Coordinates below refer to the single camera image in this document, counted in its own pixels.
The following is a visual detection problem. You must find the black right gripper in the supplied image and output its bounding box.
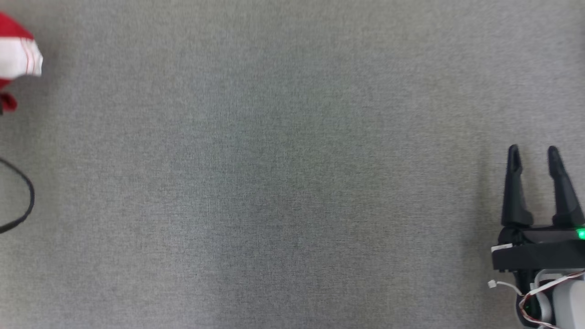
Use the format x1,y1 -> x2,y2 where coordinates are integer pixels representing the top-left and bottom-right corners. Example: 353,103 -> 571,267
491,144 -> 585,273

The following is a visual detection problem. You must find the grey fabric sofa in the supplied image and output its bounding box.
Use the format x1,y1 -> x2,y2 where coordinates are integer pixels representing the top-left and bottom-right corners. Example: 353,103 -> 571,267
0,0 -> 585,329

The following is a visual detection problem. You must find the red and white shirt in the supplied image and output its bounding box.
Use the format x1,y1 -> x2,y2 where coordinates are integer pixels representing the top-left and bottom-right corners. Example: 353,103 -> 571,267
0,11 -> 44,113

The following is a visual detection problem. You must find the black looping arm cable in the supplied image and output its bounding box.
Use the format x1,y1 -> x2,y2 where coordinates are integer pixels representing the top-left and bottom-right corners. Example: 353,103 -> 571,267
0,158 -> 36,234

